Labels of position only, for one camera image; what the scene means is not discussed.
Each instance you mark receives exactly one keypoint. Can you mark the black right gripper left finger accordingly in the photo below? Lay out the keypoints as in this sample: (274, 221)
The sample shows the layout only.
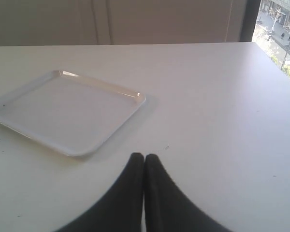
(120, 208)

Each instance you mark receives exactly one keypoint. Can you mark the white plastic tray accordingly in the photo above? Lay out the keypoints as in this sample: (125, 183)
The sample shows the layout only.
(69, 113)

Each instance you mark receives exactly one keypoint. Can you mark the dark window frame post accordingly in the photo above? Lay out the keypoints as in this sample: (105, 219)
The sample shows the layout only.
(249, 20)

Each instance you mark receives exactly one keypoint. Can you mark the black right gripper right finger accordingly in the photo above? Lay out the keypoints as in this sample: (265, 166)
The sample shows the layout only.
(167, 208)

